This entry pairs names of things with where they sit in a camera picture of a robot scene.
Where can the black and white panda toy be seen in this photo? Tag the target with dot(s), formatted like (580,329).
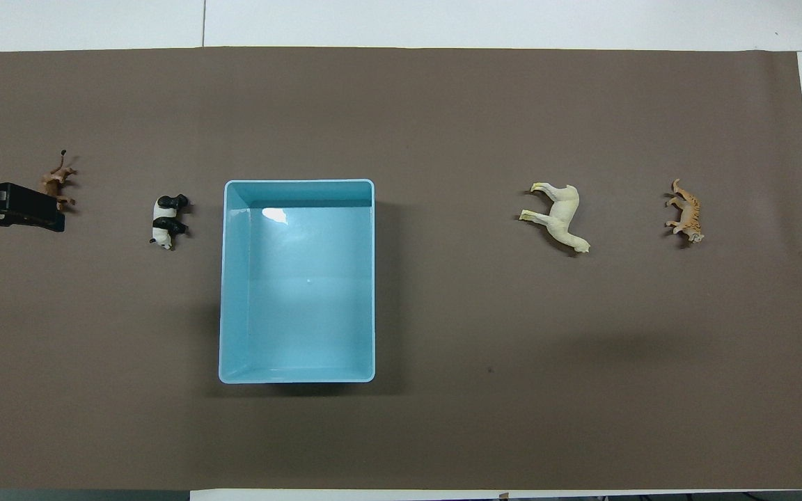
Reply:
(164,224)

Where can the brown lion toy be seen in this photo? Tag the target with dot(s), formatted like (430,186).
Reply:
(55,181)

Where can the cream white horse toy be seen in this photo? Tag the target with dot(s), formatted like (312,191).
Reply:
(564,212)

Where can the light blue storage box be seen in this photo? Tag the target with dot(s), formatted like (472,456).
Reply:
(303,292)

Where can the brown table mat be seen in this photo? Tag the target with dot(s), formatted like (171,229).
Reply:
(512,383)

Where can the orange striped tiger toy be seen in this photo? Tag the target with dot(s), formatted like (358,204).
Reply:
(688,212)

